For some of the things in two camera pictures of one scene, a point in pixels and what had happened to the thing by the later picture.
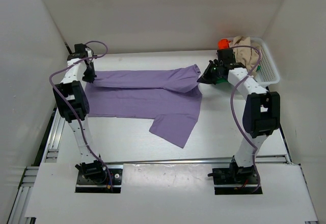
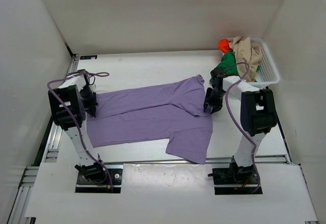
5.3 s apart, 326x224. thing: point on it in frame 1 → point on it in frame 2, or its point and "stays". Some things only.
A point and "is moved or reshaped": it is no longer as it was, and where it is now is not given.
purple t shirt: x=171 y=97 is moved or reshaped
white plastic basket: x=269 y=74 stays
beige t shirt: x=248 y=56 stays
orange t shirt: x=223 y=44 stays
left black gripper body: x=89 y=72 → x=91 y=104
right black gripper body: x=212 y=69 → x=212 y=101
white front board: x=170 y=192 stays
